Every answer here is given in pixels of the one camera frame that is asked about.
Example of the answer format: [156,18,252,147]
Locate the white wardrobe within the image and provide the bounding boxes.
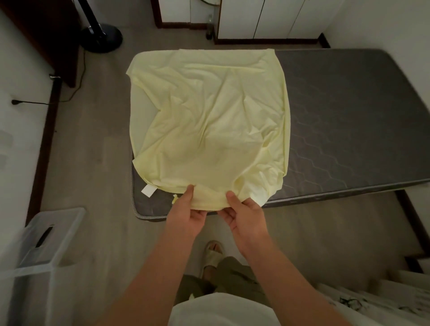
[214,0,347,45]

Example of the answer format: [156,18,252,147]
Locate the dark wooden door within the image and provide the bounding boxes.
[0,0,82,89]

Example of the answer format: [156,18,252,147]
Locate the dark grey mattress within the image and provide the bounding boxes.
[130,48,430,222]

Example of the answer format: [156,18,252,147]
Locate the white shirt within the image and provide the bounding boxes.
[169,292,281,326]

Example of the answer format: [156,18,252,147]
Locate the white printed curtain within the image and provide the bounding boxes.
[315,267,430,326]

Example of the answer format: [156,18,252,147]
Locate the beige right slipper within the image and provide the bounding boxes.
[200,240,226,280]

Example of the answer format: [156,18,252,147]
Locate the white door brown frame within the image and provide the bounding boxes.
[150,0,216,30]

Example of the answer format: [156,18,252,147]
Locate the person's right forearm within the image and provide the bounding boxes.
[240,235,352,326]

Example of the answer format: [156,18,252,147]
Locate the black power cable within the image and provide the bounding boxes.
[11,49,86,106]

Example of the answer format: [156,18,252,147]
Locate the person's right hand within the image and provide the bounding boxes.
[217,190,272,258]

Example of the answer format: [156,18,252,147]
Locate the person's right leg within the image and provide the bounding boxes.
[201,265,219,285]

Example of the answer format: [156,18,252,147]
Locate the olive green shorts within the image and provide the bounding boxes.
[176,256,270,307]

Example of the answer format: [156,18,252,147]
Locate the clear plastic storage bin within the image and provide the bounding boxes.
[0,258,80,326]

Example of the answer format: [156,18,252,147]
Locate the pale yellow bed sheet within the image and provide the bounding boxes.
[126,48,292,216]

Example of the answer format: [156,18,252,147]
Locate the person's left hand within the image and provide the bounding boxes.
[165,184,209,237]

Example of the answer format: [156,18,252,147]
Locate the person's left forearm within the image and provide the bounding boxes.
[95,230,202,326]

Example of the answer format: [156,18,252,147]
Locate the small dark bottle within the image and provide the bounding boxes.
[205,14,216,41]

